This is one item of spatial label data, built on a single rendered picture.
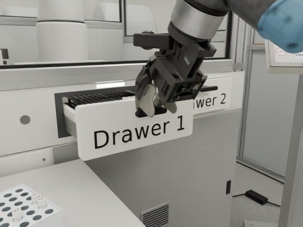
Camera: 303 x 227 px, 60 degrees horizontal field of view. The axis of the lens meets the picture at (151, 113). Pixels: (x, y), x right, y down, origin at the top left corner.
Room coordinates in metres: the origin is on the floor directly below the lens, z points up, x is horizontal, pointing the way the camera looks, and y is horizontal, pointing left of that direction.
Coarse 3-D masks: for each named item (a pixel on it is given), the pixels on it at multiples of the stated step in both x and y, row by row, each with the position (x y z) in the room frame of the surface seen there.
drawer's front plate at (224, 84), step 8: (208, 80) 0.87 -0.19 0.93; (216, 80) 0.89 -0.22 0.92; (224, 80) 0.91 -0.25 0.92; (224, 88) 0.91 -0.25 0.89; (200, 96) 0.85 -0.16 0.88; (208, 96) 0.87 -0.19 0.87; (216, 96) 0.89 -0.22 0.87; (224, 96) 0.91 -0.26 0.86; (200, 104) 0.85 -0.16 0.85; (208, 104) 0.87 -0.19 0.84; (216, 104) 0.89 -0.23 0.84; (224, 104) 0.91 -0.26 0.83; (200, 112) 0.85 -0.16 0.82
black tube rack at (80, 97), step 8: (72, 96) 0.73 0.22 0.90; (80, 96) 0.72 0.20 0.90; (88, 96) 0.72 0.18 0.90; (96, 96) 0.73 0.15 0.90; (104, 96) 0.72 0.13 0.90; (112, 96) 0.72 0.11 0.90; (120, 96) 0.73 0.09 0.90; (128, 96) 0.72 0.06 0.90; (72, 104) 0.75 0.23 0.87; (80, 104) 0.64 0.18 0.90
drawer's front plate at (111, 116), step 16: (80, 112) 0.48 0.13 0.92; (96, 112) 0.49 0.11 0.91; (112, 112) 0.51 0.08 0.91; (128, 112) 0.53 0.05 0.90; (176, 112) 0.60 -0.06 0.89; (192, 112) 0.63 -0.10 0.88; (80, 128) 0.47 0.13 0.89; (96, 128) 0.49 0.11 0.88; (112, 128) 0.51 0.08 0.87; (128, 128) 0.53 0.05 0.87; (144, 128) 0.55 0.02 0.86; (176, 128) 0.60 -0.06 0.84; (192, 128) 0.63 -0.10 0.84; (80, 144) 0.47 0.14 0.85; (112, 144) 0.51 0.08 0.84; (128, 144) 0.53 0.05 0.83; (144, 144) 0.55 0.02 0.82
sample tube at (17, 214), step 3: (15, 210) 0.33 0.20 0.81; (18, 210) 0.33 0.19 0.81; (21, 210) 0.33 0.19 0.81; (12, 213) 0.33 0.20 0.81; (15, 213) 0.32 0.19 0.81; (18, 213) 0.33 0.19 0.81; (21, 213) 0.33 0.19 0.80; (15, 216) 0.32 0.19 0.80; (18, 216) 0.33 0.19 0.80; (21, 216) 0.33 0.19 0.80; (15, 219) 0.32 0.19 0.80; (18, 219) 0.33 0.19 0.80; (21, 219) 0.33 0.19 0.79
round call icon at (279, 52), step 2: (276, 48) 1.05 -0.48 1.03; (278, 48) 1.04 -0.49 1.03; (280, 48) 1.04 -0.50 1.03; (276, 50) 1.04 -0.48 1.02; (278, 50) 1.04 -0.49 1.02; (280, 50) 1.04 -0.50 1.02; (282, 50) 1.03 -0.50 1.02; (276, 52) 1.03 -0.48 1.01; (278, 52) 1.03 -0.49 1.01; (280, 52) 1.03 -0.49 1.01; (282, 52) 1.03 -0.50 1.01; (284, 52) 1.03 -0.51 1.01; (286, 52) 1.03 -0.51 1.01; (276, 54) 1.03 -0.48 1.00; (278, 54) 1.03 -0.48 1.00; (280, 54) 1.02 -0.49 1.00; (282, 54) 1.02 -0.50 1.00; (284, 54) 1.02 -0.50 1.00; (286, 54) 1.02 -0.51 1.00
